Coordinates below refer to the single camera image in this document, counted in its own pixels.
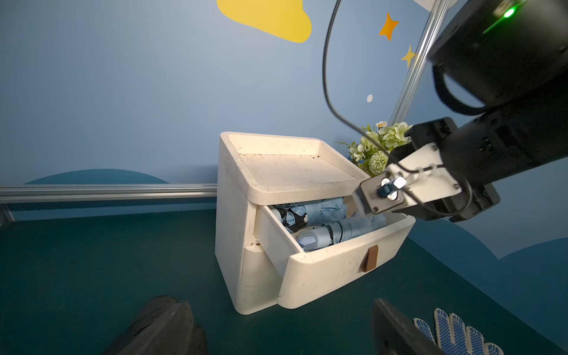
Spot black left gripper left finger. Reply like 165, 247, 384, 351
103, 296, 209, 354

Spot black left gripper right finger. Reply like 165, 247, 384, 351
371, 299, 444, 355

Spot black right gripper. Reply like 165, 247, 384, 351
388, 118, 501, 222

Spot white top drawer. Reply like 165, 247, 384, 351
254, 206, 416, 309

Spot light blue umbrella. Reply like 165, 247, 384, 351
271, 198, 348, 233
297, 214, 387, 251

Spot white three drawer cabinet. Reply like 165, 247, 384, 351
214, 131, 371, 316

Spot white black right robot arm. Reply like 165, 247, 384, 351
395, 1, 567, 223

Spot blue dotted work glove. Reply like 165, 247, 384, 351
413, 308, 504, 355

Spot white and green flowers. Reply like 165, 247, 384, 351
334, 120, 414, 176

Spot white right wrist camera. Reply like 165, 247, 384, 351
352, 143, 463, 214

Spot aluminium frame right post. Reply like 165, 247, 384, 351
389, 0, 456, 125

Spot aluminium frame back rail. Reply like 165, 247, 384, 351
1, 183, 217, 225

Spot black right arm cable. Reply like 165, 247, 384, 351
322, 0, 473, 219

